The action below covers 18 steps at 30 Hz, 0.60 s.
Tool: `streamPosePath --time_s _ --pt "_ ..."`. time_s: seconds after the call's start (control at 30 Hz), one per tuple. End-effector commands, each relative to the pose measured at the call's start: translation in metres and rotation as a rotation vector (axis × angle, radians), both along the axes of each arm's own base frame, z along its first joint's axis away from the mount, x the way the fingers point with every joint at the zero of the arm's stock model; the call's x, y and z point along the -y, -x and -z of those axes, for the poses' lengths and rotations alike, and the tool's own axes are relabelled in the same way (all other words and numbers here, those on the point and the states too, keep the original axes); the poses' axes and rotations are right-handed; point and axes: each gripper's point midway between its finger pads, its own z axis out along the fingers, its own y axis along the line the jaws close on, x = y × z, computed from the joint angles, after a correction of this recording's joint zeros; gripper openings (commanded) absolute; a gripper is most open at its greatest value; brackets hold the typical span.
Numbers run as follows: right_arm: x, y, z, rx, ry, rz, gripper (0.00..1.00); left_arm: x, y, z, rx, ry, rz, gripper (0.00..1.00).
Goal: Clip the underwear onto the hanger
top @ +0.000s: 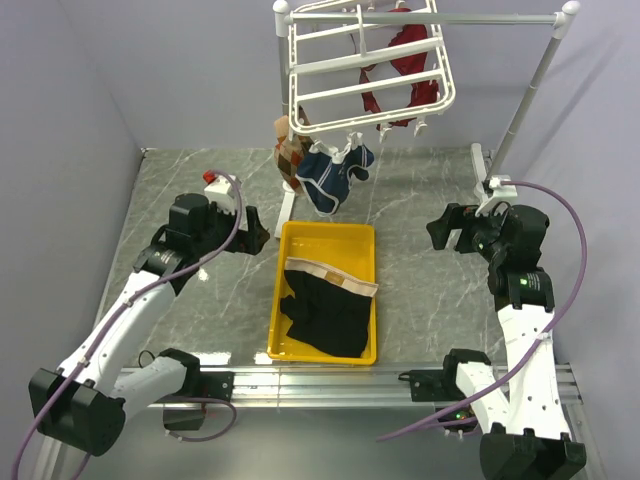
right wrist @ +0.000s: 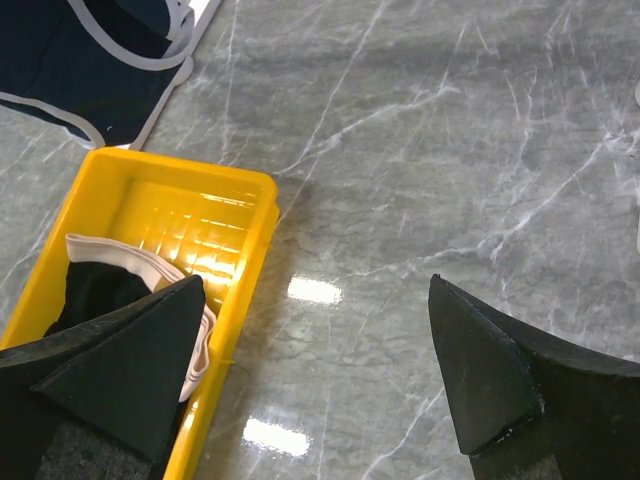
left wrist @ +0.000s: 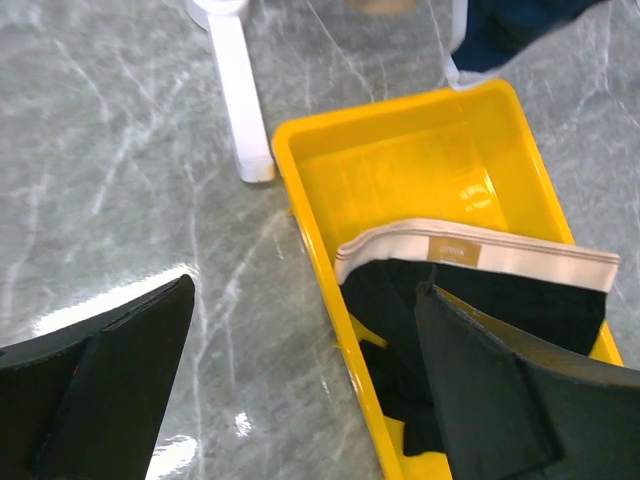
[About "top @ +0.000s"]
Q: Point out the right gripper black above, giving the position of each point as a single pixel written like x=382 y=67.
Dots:
x=457 y=216

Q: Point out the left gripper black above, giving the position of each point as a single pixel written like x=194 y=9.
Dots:
x=250 y=241

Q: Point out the black underwear beige waistband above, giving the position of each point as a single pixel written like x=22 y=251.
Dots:
x=330 y=309

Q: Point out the white clip hanger frame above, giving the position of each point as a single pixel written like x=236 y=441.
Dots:
x=404 y=82

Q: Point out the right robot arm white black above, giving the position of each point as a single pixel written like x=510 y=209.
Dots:
x=524 y=431

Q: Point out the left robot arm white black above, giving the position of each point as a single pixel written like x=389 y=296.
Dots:
x=84 y=402

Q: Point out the navy blue underwear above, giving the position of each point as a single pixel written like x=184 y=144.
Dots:
x=327 y=176

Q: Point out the argyle brown sock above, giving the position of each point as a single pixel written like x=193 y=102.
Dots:
x=289 y=152

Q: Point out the yellow plastic tray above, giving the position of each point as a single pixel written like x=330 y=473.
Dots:
x=349 y=248

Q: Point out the white drying rack stand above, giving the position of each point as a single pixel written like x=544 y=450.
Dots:
x=560 y=22

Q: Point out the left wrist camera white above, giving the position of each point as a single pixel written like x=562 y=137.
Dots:
x=221 y=191

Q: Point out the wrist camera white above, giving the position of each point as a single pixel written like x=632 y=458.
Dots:
x=221 y=191
x=492 y=191

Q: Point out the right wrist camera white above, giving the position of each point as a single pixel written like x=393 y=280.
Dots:
x=492 y=191

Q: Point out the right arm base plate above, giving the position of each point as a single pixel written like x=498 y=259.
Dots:
x=433 y=386

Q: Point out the aluminium mounting rail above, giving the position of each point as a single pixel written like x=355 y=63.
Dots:
x=309 y=386

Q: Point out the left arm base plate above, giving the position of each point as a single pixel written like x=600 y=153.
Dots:
x=190 y=406

